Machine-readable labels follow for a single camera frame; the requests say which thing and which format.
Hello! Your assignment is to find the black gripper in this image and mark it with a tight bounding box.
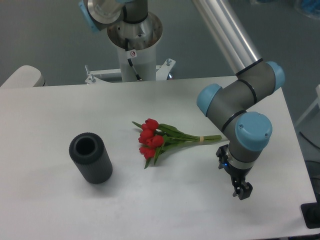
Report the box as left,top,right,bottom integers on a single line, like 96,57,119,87
216,144,253,200

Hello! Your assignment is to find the red tulip bouquet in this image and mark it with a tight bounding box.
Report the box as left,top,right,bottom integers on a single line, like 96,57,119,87
133,118,223,168

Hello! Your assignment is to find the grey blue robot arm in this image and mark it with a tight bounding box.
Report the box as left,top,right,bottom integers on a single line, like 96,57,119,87
78,0,285,200

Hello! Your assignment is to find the black device at table edge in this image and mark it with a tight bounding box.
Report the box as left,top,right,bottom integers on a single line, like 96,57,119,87
300,202,320,229

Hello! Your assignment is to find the black ribbed cylindrical vase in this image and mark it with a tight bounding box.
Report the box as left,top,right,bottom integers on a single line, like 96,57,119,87
68,132,113,184

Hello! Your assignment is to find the beige chair backrest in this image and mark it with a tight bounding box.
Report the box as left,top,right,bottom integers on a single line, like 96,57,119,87
0,65,47,90

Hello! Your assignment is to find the black cable on floor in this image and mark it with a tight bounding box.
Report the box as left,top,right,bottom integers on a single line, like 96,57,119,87
299,131,320,148

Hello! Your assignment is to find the white frame at right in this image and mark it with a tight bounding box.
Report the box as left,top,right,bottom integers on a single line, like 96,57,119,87
294,85,320,128

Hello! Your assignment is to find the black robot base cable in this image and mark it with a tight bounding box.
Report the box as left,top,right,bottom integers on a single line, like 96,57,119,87
124,37,143,82

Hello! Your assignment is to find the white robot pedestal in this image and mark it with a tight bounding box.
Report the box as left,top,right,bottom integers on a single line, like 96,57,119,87
85,12,176,84

